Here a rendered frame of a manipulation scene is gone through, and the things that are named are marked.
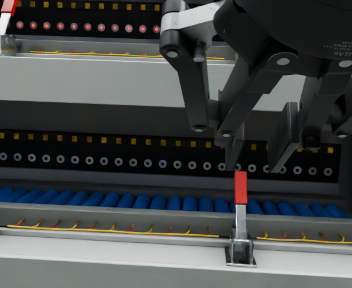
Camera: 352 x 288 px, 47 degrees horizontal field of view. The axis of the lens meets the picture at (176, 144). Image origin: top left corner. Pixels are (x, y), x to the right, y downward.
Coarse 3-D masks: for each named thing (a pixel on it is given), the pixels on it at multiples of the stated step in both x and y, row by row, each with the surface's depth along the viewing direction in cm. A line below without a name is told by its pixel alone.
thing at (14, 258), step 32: (288, 192) 55; (320, 192) 55; (0, 256) 38; (32, 256) 39; (64, 256) 39; (96, 256) 39; (128, 256) 39; (160, 256) 40; (192, 256) 40; (224, 256) 40; (256, 256) 40; (288, 256) 41; (320, 256) 41
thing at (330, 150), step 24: (0, 144) 57; (24, 144) 57; (48, 144) 57; (72, 144) 56; (96, 144) 56; (120, 144) 56; (144, 144) 56; (168, 144) 56; (192, 144) 55; (264, 144) 55; (336, 144) 55; (48, 168) 57; (72, 168) 57; (96, 168) 57; (120, 168) 57; (144, 168) 56; (168, 168) 56; (216, 168) 56; (288, 168) 55; (336, 168) 55
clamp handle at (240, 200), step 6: (234, 174) 43; (240, 174) 42; (246, 174) 42; (234, 180) 42; (240, 180) 42; (246, 180) 42; (234, 186) 42; (240, 186) 41; (246, 186) 41; (234, 192) 42; (240, 192) 41; (246, 192) 41; (234, 198) 42; (240, 198) 41; (246, 198) 41; (234, 204) 41; (240, 204) 41; (246, 204) 41; (240, 210) 40; (240, 216) 40; (240, 222) 40; (240, 228) 40; (240, 234) 39
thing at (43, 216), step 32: (0, 224) 45; (32, 224) 45; (64, 224) 45; (96, 224) 44; (128, 224) 45; (160, 224) 45; (192, 224) 45; (224, 224) 44; (256, 224) 44; (288, 224) 44; (320, 224) 44
